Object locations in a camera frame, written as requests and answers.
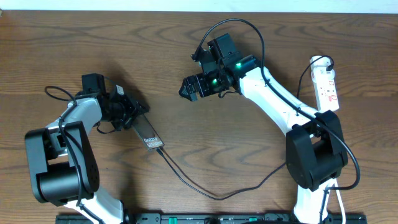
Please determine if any black USB charging cable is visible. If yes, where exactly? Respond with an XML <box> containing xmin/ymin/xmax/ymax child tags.
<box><xmin>156</xmin><ymin>55</ymin><xmax>335</xmax><ymax>201</ymax></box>

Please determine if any white power strip cord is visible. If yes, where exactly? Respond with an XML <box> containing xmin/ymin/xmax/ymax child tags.
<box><xmin>332</xmin><ymin>180</ymin><xmax>347</xmax><ymax>224</ymax></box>

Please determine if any Galaxy S25 Ultra smartphone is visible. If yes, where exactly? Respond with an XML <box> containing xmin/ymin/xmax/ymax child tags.
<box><xmin>132</xmin><ymin>114</ymin><xmax>164</xmax><ymax>151</ymax></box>

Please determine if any white power strip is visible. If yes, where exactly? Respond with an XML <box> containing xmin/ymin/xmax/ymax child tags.
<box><xmin>310</xmin><ymin>55</ymin><xmax>339</xmax><ymax>113</ymax></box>

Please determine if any black mounting rail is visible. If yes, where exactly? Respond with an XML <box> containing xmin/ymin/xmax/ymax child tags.
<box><xmin>55</xmin><ymin>213</ymin><xmax>368</xmax><ymax>224</ymax></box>

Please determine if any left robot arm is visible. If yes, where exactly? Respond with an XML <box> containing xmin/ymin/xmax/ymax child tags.
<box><xmin>24</xmin><ymin>84</ymin><xmax>147</xmax><ymax>223</ymax></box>

